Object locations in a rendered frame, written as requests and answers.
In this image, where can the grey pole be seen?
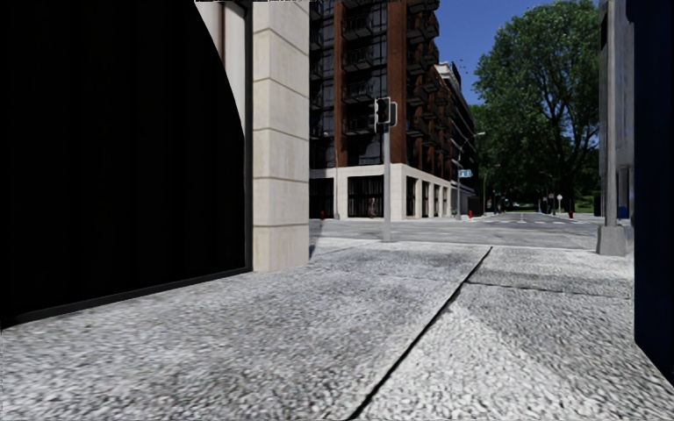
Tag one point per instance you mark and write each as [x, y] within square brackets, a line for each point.
[611, 158]

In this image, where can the red brick building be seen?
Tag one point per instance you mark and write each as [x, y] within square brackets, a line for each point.
[363, 105]

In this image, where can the pale stone building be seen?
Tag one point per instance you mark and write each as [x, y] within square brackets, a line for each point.
[158, 158]

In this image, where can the sign on a post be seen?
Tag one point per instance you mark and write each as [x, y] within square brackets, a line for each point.
[559, 202]

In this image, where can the trees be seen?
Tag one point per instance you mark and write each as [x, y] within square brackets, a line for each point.
[537, 105]

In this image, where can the traffic light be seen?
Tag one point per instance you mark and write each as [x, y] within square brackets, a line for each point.
[386, 158]

